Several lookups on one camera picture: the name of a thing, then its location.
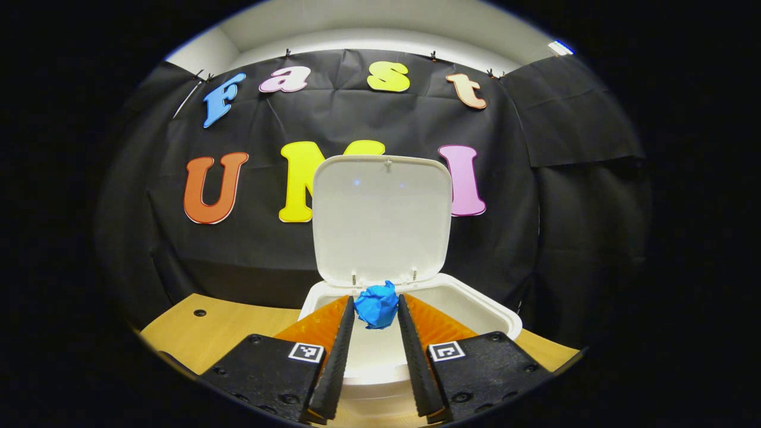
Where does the blue paper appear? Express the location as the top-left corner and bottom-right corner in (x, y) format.
(354, 281), (400, 330)

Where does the white desktop garbage bin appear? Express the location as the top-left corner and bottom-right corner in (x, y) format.
(297, 155), (524, 420)

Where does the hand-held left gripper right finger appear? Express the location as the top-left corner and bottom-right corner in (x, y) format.
(397, 293), (554, 424)

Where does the wooden desktop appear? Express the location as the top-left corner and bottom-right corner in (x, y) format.
(140, 292), (580, 428)

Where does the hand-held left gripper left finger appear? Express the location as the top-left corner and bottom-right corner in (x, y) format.
(199, 295), (356, 424)

